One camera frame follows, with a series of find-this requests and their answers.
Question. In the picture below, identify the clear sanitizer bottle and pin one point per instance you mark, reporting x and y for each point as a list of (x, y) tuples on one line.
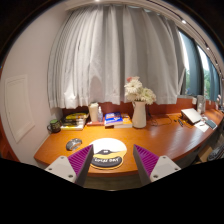
[(100, 114)]

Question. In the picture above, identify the grey computer mouse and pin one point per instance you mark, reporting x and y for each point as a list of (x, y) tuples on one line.
[(73, 144)]

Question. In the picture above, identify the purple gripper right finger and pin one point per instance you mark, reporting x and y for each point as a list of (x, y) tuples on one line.
[(152, 167)]

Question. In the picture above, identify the silver laptop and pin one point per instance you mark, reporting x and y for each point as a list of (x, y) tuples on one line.
[(191, 115)]

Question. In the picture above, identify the orange book under blue book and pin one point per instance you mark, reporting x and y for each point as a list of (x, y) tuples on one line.
[(127, 122)]

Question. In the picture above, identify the black smartphone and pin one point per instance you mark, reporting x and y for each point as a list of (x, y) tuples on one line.
[(211, 124)]

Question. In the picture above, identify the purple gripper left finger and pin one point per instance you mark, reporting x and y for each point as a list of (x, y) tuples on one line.
[(73, 168)]

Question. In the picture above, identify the stack of yellow books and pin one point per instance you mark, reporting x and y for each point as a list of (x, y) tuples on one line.
[(74, 121)]

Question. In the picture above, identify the white ceramic vase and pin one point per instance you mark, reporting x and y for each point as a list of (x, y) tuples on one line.
[(139, 114)]

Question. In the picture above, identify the white wall panel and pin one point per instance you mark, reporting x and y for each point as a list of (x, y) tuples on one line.
[(17, 106)]

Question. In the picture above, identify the white and pink flowers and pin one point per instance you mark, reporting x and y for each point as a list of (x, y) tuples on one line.
[(135, 91)]

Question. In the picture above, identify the white curtain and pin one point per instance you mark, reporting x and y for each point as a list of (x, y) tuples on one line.
[(98, 47)]

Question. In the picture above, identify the round printed mouse pad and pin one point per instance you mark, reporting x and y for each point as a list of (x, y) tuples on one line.
[(108, 153)]

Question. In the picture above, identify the dark green mug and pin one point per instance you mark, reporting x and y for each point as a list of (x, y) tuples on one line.
[(54, 126)]

